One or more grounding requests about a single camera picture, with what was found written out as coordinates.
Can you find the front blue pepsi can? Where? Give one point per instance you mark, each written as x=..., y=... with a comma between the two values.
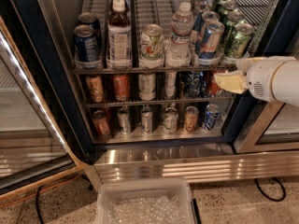
x=86, y=44

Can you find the clear plastic bin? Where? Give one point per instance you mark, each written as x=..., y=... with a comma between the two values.
x=145, y=201

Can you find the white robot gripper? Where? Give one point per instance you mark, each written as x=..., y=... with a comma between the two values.
x=259, y=77

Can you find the tan middle shelf can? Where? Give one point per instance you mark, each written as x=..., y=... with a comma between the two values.
x=95, y=87

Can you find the tan bottom shelf can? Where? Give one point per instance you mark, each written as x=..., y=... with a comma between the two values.
x=190, y=119

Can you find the slim white middle can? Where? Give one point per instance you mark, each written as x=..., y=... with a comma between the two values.
x=170, y=84

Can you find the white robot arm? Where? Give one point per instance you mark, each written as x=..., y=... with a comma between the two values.
x=271, y=79

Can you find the silver can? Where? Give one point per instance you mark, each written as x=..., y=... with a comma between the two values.
x=124, y=121
x=146, y=120

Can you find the orange shelf can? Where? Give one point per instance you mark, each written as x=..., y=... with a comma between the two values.
x=100, y=122
x=121, y=84

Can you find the silver bottom can left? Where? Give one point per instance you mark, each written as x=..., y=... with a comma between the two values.
x=124, y=121

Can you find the red bull can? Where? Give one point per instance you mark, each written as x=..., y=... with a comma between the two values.
x=199, y=3
x=211, y=40
x=206, y=18
x=198, y=10

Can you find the open glass fridge door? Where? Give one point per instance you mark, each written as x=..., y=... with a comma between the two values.
x=33, y=150

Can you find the closed right fridge door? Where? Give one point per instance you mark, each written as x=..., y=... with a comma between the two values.
x=271, y=126

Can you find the silver bottom can centre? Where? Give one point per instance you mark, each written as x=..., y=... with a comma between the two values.
x=146, y=120

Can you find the orange middle shelf can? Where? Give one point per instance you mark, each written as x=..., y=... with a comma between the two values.
x=121, y=84

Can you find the front brown tea bottle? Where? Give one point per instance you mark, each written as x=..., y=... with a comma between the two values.
x=119, y=35

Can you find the white bottom shelf can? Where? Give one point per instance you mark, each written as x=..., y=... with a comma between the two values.
x=170, y=120

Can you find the orange bottom shelf can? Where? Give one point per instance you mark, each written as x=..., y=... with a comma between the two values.
x=100, y=122

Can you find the steel drinks fridge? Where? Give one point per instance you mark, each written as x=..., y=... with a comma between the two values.
x=44, y=33

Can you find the white shelf can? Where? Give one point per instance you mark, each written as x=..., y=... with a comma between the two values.
x=170, y=120
x=146, y=86

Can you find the white green patterned can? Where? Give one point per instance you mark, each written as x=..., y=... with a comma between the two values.
x=151, y=42

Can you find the front clear water bottle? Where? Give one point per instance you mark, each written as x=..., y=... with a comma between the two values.
x=180, y=32

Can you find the rear blue pepsi can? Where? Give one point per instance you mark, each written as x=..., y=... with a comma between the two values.
x=88, y=18

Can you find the blue pepsi can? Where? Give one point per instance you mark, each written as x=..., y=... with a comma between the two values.
x=86, y=44
x=88, y=18

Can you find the white middle shelf can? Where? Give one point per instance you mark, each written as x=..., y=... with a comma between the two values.
x=146, y=86

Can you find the front green soda can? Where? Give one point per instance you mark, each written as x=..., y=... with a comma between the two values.
x=239, y=40

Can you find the red orange middle can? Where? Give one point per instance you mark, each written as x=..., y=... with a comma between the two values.
x=212, y=89

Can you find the tan shelf can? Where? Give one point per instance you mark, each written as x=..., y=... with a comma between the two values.
x=95, y=87
x=190, y=119

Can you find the blue bottom shelf can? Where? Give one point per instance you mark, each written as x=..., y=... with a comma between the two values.
x=212, y=112

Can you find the blue patterned middle can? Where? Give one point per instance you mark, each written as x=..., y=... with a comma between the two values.
x=193, y=84

